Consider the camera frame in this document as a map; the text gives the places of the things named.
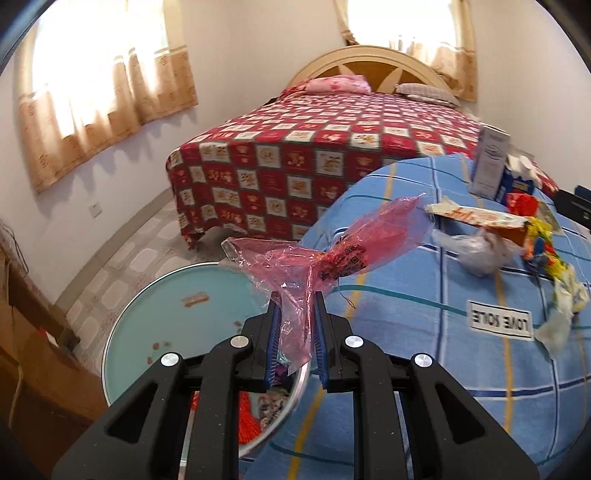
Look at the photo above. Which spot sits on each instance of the wooden cabinet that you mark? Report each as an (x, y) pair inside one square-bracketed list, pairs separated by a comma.
[(41, 383)]

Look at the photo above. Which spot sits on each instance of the long snack wrapper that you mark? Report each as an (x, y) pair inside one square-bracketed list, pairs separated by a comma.
[(480, 216)]

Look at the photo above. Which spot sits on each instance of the red crumpled wrapper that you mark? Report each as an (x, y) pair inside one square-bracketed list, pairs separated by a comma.
[(521, 203)]

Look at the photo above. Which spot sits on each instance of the striped pillow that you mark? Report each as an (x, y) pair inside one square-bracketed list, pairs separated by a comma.
[(425, 92)]

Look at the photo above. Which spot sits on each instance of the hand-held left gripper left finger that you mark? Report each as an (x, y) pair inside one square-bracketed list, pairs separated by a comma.
[(273, 341)]

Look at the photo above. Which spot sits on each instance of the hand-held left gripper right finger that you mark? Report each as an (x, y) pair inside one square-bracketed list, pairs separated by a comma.
[(319, 341)]

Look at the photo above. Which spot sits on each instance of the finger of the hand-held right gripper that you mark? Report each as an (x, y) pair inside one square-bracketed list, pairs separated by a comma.
[(575, 203)]

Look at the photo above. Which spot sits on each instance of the bed with red quilt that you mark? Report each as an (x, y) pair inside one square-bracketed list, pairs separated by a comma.
[(300, 138)]

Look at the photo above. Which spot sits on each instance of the yellow wrapper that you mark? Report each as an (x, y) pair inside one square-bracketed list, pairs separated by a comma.
[(542, 240)]

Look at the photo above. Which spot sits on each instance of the white wall socket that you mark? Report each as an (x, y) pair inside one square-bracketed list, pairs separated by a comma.
[(95, 209)]

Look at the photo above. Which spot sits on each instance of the blue milk carton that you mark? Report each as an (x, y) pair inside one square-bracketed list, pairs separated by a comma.
[(517, 184)]

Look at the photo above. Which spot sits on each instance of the light blue waste bin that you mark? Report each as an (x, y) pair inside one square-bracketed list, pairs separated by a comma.
[(198, 323)]

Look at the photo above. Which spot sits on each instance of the wide beige patterned curtain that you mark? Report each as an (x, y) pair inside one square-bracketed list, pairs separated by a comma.
[(92, 92)]

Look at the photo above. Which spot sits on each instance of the tall white carton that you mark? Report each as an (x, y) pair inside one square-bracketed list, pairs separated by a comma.
[(489, 161)]

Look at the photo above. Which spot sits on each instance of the blue plaid tablecloth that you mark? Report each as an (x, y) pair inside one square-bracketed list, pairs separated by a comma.
[(438, 369)]

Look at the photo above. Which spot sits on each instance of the cream wooden headboard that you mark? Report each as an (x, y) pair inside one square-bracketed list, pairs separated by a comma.
[(369, 57)]

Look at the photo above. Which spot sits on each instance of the pink floral pillow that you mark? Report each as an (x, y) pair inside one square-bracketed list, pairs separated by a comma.
[(337, 84)]

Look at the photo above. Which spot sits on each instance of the narrow beige patterned curtain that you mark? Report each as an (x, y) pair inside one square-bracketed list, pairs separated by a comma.
[(457, 60)]

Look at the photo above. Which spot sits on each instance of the pink transparent plastic bag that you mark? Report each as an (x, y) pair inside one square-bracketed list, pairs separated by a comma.
[(369, 235)]

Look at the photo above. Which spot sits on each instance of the grey plastic bag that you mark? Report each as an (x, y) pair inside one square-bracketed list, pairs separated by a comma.
[(480, 254)]

